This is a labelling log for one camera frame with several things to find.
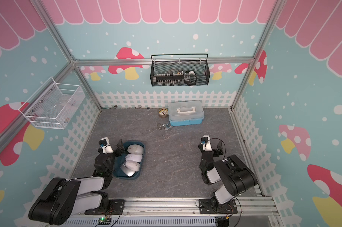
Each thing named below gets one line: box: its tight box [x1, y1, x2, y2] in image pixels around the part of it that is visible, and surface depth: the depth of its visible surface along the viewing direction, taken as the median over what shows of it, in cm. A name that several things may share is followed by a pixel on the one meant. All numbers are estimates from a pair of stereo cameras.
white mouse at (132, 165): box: [125, 159, 141, 172], surface depth 87 cm
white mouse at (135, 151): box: [125, 144, 144, 159], surface depth 92 cm
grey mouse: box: [125, 153, 143, 163], surface depth 91 cm
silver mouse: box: [119, 163, 136, 177], surface depth 88 cm
